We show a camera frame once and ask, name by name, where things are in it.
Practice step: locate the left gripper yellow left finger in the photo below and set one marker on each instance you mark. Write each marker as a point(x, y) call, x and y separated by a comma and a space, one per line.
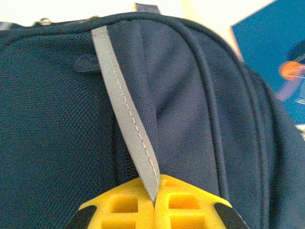
point(119, 210)

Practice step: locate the navy blue student backpack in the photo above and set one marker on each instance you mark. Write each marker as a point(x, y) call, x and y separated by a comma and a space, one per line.
point(71, 107)

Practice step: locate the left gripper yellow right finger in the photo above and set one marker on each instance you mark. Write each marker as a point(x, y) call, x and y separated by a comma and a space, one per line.
point(190, 207)

